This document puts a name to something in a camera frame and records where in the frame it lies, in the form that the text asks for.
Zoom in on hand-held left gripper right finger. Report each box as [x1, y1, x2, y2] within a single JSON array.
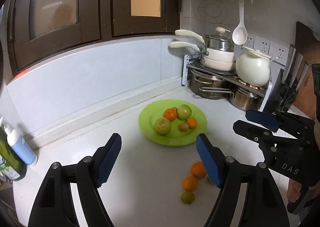
[[195, 133, 290, 227]]

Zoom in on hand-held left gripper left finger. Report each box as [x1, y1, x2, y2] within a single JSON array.
[[28, 133, 122, 227]]

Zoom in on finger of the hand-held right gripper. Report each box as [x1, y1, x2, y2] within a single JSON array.
[[245, 109, 315, 135], [232, 120, 295, 160]]

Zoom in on small green citrus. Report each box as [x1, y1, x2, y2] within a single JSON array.
[[181, 191, 195, 204]]

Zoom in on green apple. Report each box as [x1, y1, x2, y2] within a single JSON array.
[[153, 118, 172, 135], [177, 104, 192, 120]]

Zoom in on green plate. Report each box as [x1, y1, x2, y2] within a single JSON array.
[[138, 99, 208, 146]]

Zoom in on person's right hand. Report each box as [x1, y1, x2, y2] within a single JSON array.
[[287, 179, 302, 204]]

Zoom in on black knife block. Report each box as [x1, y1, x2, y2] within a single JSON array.
[[259, 67, 300, 117]]

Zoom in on stainless steel pot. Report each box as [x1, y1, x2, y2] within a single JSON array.
[[191, 69, 234, 100], [229, 84, 265, 112]]

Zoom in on black kitchen scissors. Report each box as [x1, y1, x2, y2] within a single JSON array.
[[279, 84, 298, 114]]

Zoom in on wooden bead trivet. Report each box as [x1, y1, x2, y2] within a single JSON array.
[[237, 77, 263, 90]]

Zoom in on white ceramic pot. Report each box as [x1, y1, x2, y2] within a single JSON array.
[[235, 46, 278, 87]]

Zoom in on brown wooden cutting board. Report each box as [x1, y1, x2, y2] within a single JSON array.
[[292, 21, 320, 117]]

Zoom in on white ladle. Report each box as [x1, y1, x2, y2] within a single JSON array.
[[232, 0, 248, 45]]

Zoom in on white pump bottle blue label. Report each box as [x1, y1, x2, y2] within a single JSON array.
[[0, 116, 38, 167]]

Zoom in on grey white pot shelf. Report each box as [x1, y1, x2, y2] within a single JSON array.
[[183, 53, 274, 111]]

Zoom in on glass pot lid white knob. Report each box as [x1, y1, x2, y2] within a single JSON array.
[[205, 27, 232, 41]]

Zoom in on green dish soap bottle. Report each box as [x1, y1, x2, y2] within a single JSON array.
[[0, 122, 27, 182]]

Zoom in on brown framed glass window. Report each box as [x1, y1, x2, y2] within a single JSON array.
[[110, 0, 181, 37], [7, 0, 110, 72]]

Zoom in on steel handle knife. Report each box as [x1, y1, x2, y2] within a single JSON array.
[[282, 44, 297, 80], [290, 52, 304, 85], [297, 62, 310, 90]]

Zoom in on white wall outlet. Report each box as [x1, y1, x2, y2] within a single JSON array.
[[257, 37, 272, 54], [271, 42, 288, 64], [246, 34, 258, 49]]

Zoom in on white pan with handle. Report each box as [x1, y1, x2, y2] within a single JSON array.
[[169, 41, 235, 62]]

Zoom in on steel saucepan white handle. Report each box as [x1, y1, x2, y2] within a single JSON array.
[[175, 29, 234, 52]]

